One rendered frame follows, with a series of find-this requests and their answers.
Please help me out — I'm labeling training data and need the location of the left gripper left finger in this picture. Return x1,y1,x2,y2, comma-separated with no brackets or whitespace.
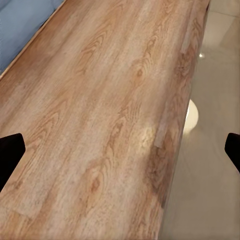
0,133,26,192

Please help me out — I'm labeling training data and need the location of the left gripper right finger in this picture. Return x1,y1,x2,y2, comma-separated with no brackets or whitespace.
225,133,240,172

